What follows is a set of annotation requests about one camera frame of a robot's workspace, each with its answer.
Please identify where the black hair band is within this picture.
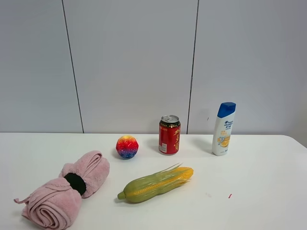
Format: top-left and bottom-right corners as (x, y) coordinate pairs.
(64, 173), (86, 196)

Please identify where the toy corn cob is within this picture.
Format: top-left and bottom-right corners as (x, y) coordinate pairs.
(117, 164), (194, 203)

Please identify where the white blue shampoo bottle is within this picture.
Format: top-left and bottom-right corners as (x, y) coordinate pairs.
(212, 102), (236, 156)

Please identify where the red drink can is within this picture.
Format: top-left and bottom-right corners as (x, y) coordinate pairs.
(159, 115), (181, 155)

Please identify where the rainbow spiky ball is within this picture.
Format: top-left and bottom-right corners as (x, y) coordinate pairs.
(116, 135), (139, 159)

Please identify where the pink towel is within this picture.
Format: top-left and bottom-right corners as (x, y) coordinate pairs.
(14, 150), (110, 230)

